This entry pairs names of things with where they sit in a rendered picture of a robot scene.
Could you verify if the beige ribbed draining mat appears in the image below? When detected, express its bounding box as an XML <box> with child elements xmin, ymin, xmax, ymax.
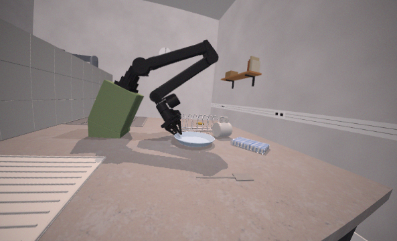
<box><xmin>0</xmin><ymin>155</ymin><xmax>106</xmax><ymax>241</ymax></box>

